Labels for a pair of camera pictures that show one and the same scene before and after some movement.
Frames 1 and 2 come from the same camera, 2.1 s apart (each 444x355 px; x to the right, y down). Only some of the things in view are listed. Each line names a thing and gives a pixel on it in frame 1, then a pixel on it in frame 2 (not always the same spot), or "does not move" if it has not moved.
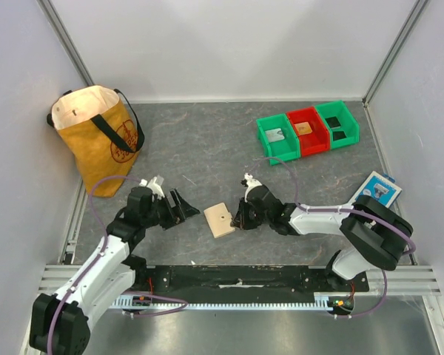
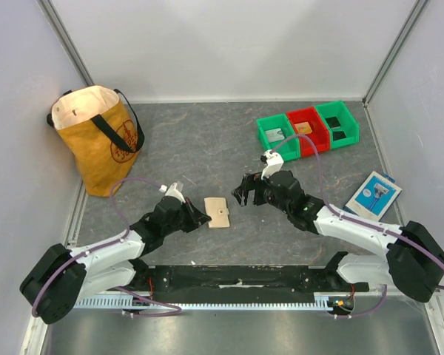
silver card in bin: x=274 y=134 does not move
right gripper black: x=249 y=214 -> x=256 y=191
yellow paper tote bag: x=103 y=133 does not move
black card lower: x=338 y=134 does not move
